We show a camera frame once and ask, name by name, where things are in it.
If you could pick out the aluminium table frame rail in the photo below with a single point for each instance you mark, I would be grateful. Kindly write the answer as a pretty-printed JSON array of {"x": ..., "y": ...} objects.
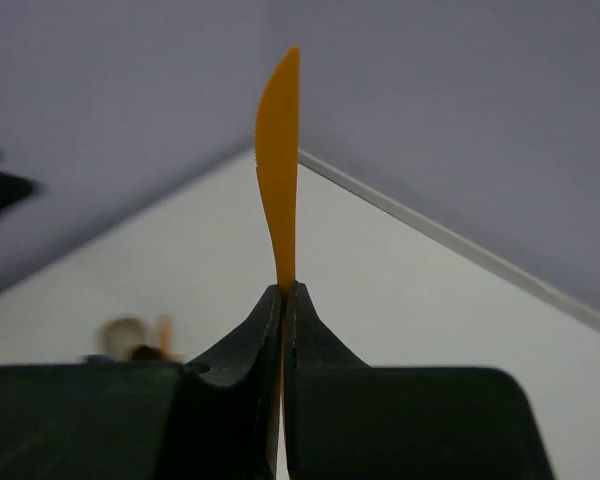
[{"x": 457, "y": 243}]

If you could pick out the yellow-orange spoon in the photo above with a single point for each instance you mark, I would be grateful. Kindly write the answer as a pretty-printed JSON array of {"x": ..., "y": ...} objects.
[{"x": 164, "y": 330}]

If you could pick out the orange knife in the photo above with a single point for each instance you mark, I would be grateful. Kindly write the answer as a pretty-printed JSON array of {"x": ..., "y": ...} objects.
[{"x": 276, "y": 142}]

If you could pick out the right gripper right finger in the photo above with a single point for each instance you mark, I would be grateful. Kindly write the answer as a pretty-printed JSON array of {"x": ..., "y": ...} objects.
[{"x": 345, "y": 419}]

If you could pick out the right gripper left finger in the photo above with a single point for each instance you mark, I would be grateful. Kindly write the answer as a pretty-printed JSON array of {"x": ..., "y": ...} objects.
[{"x": 214, "y": 417}]

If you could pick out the beige spoon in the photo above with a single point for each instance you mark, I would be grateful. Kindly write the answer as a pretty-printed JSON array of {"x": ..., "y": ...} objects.
[{"x": 119, "y": 337}]

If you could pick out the dark blue spoon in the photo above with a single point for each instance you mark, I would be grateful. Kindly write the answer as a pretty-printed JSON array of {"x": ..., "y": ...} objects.
[{"x": 98, "y": 358}]

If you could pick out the brown spoon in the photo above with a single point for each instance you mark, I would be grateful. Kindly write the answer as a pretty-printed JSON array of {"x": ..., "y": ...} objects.
[{"x": 147, "y": 353}]

